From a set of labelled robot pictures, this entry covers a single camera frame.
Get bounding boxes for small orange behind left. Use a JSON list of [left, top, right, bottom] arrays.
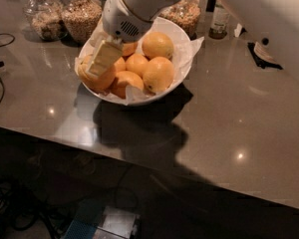
[[114, 57, 126, 72]]

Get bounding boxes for back right orange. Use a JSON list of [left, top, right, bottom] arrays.
[[142, 32, 174, 59]]

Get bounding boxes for centre orange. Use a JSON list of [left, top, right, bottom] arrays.
[[126, 54, 149, 78]]

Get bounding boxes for back left orange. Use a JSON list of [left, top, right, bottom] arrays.
[[123, 42, 139, 57]]

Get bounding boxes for white card stand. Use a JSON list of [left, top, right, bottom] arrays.
[[234, 23, 243, 38]]

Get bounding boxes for black cables on floor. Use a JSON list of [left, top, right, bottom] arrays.
[[0, 164, 71, 239]]

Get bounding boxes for metal box on floor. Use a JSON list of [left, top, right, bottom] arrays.
[[63, 205, 142, 239]]

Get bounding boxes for glass jar of grains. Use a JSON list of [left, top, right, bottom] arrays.
[[159, 0, 201, 37], [62, 0, 102, 44]]

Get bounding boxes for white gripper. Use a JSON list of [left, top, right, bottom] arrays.
[[87, 0, 180, 77]]

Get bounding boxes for front right orange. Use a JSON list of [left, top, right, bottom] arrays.
[[143, 57, 174, 94]]

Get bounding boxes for front middle orange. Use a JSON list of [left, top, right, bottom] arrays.
[[111, 71, 145, 99]]

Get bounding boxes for far left glass jar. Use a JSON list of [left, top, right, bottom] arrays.
[[23, 0, 68, 41]]

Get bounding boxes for dark glass bottle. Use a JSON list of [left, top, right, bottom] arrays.
[[208, 3, 230, 40]]

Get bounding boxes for white paper bowl liner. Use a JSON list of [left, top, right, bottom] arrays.
[[74, 22, 205, 106]]

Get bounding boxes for stack of white plates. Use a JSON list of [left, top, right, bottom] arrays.
[[254, 42, 276, 64]]

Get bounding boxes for large front left orange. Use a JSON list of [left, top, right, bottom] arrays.
[[77, 55, 116, 93]]

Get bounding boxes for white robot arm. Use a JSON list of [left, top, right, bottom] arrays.
[[92, 0, 299, 82]]

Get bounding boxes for white ceramic bowl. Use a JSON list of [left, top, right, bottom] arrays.
[[77, 16, 193, 108]]

